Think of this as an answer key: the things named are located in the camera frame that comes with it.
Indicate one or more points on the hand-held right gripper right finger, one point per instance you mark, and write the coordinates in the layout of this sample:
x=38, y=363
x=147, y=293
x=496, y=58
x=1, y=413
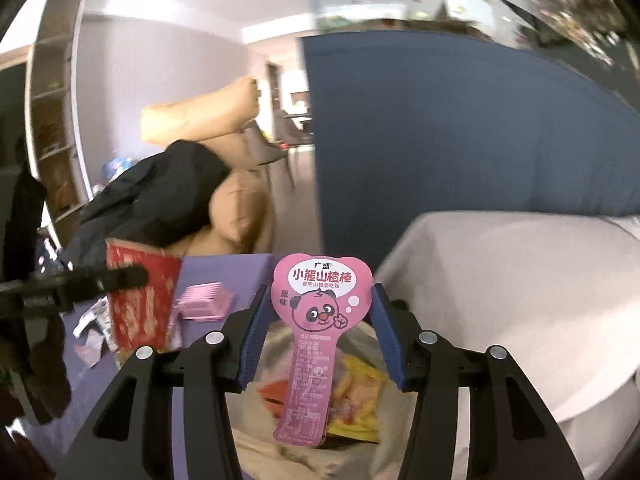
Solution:
x=387, y=340

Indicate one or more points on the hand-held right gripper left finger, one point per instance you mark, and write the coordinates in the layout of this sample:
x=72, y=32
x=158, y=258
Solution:
x=252, y=340

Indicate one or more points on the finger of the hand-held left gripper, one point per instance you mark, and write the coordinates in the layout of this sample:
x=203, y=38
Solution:
x=100, y=280

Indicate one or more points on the red snack packet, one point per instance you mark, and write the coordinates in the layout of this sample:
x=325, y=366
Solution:
x=145, y=305

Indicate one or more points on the yellow snack packet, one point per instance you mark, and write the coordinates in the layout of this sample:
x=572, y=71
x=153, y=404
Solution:
x=360, y=400

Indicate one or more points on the pink bear print wrapper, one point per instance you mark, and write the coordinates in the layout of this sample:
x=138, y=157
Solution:
x=320, y=310

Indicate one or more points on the pale yellow plastic bin bag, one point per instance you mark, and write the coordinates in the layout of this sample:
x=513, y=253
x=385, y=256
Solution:
x=255, y=460

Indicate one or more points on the pink plastic basket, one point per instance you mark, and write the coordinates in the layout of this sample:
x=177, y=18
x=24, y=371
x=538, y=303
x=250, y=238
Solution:
x=200, y=302

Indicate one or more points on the black jacket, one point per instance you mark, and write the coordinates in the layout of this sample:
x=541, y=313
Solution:
x=150, y=195

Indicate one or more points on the colourful toy bag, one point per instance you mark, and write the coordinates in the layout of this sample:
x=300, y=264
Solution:
x=117, y=166

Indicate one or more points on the plump tan cushion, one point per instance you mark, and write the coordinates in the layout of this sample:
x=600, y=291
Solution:
x=235, y=210

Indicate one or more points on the white shelf cabinet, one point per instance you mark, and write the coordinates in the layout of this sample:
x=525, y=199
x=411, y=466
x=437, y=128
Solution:
x=55, y=135

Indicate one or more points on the tan sofa cushions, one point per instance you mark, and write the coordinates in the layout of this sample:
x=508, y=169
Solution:
x=235, y=150

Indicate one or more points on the grey dining chair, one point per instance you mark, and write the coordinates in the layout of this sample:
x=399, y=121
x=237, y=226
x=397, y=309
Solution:
x=272, y=145

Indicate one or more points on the dining table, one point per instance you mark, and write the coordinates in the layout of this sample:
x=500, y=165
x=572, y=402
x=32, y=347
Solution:
x=301, y=117

